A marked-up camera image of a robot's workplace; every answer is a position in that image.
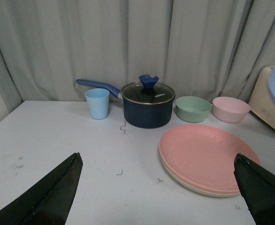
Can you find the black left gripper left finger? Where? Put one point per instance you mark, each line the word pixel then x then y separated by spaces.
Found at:
pixel 49 201

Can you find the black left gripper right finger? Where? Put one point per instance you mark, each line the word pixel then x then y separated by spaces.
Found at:
pixel 257 187

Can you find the pink plate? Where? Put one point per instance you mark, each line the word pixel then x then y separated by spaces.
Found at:
pixel 201 158

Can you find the cream toaster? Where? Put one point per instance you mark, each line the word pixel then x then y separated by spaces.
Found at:
pixel 260 101

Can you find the pink bowl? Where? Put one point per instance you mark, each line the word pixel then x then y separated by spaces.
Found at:
pixel 230 109

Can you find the green bowl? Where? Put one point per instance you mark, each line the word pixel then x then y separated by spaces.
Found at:
pixel 192 109

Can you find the light blue cup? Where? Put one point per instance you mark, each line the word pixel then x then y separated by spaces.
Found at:
pixel 98 103

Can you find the dark blue saucepan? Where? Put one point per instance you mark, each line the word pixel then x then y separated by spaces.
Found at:
pixel 141 116

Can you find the glass pot lid blue knob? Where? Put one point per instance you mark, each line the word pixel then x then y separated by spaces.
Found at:
pixel 148 91

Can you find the grey curtain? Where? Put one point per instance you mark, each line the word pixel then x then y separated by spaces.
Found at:
pixel 204 48

